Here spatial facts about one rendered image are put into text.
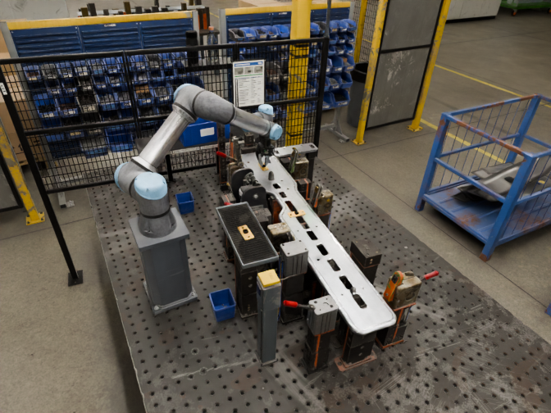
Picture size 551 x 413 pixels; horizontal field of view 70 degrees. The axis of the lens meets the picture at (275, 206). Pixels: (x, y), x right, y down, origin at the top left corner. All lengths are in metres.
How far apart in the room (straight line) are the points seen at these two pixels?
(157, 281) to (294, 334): 0.63
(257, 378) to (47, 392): 1.40
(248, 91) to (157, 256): 1.37
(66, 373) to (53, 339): 0.28
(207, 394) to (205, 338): 0.25
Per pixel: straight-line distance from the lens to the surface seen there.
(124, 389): 2.58
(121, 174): 1.71
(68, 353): 2.83
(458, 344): 1.96
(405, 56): 4.98
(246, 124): 1.79
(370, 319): 1.52
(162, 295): 1.86
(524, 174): 3.17
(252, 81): 2.66
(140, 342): 1.85
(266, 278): 1.37
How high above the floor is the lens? 2.15
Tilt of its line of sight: 36 degrees down
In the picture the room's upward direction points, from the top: 2 degrees clockwise
